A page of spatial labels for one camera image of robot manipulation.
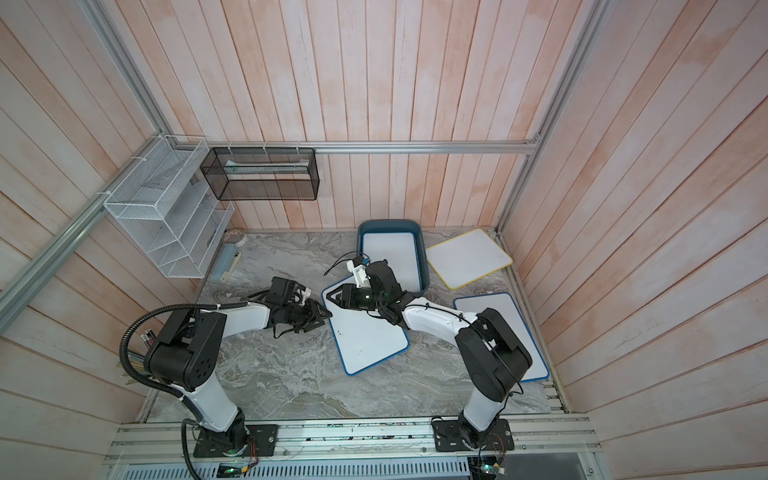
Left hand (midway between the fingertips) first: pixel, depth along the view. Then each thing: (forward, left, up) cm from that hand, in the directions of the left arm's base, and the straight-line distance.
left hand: (329, 320), depth 93 cm
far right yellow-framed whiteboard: (+27, -50, -1) cm, 57 cm away
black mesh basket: (+47, +27, +22) cm, 59 cm away
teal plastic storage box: (+39, -26, +4) cm, 47 cm away
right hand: (0, -2, +14) cm, 14 cm away
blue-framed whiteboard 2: (-9, -11, +5) cm, 15 cm away
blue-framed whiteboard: (+28, -24, +1) cm, 37 cm away
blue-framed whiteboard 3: (+9, -59, -4) cm, 60 cm away
